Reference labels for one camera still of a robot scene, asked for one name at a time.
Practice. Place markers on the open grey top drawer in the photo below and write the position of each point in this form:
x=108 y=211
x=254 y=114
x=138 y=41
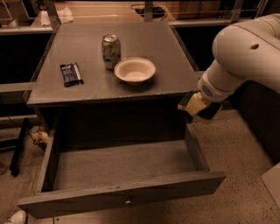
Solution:
x=95 y=161

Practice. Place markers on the crumpled green soda can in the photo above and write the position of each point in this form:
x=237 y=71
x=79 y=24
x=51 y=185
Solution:
x=111 y=51

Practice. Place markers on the white shoe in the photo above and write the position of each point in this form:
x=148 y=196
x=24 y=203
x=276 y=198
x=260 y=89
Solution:
x=18 y=217

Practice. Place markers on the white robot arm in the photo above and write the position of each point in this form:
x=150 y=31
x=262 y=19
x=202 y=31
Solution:
x=244 y=51

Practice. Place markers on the white panel on floor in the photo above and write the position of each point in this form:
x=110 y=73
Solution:
x=271 y=179

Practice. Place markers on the dark blue snack packet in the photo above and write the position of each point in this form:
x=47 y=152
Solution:
x=71 y=74

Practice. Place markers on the white cloth on back table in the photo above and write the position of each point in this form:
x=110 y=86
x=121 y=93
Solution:
x=65 y=15

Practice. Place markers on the wooden back table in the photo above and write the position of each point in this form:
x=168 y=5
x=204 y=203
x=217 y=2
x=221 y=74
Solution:
x=109 y=12

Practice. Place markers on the grey wooden cabinet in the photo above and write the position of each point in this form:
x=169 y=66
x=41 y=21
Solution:
x=82 y=43

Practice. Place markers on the black pole on floor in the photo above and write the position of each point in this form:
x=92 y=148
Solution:
x=14 y=170

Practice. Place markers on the crumpled paper on floor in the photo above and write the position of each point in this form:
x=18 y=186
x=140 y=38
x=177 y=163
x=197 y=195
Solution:
x=40 y=137

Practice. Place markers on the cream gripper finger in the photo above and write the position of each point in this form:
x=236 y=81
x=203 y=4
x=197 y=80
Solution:
x=196 y=103

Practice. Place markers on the white paper bowl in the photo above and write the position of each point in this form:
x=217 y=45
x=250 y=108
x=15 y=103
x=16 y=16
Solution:
x=135 y=70

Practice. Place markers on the green and yellow sponge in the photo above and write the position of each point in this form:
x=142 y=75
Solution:
x=204 y=116

